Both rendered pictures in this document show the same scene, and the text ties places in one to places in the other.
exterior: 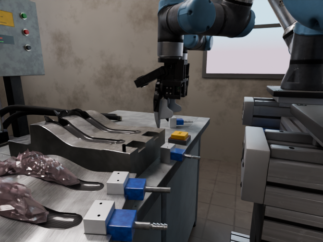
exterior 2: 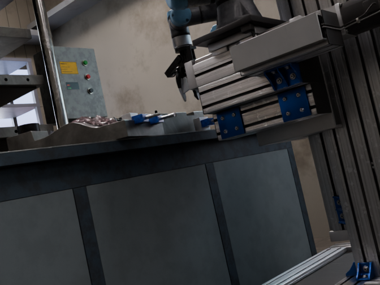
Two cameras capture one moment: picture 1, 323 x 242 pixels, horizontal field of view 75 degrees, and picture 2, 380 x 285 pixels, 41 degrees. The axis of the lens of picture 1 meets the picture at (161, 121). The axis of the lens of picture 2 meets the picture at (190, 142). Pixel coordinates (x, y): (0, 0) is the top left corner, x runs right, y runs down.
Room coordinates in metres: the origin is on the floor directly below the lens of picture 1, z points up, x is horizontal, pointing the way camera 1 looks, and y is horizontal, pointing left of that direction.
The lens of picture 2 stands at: (-1.26, -0.63, 0.62)
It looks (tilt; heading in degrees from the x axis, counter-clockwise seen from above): 4 degrees up; 19
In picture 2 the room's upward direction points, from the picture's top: 12 degrees counter-clockwise
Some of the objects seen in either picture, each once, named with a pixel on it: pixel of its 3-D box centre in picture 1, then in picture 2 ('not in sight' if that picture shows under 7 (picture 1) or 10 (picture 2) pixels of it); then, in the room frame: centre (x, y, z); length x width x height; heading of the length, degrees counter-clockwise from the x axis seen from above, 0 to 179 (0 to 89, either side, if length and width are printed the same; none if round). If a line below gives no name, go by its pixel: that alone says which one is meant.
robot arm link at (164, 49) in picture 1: (170, 51); (182, 43); (0.65, -0.03, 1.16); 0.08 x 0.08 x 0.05
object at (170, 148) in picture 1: (180, 154); (210, 121); (0.65, -0.07, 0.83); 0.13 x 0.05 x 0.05; 66
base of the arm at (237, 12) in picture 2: not in sight; (237, 15); (0.29, -0.33, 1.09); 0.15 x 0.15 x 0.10
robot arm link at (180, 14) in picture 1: (196, 18); (184, 16); (0.56, -0.08, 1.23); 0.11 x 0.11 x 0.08; 24
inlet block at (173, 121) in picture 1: (180, 121); not in sight; (1.11, -0.11, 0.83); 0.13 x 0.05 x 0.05; 96
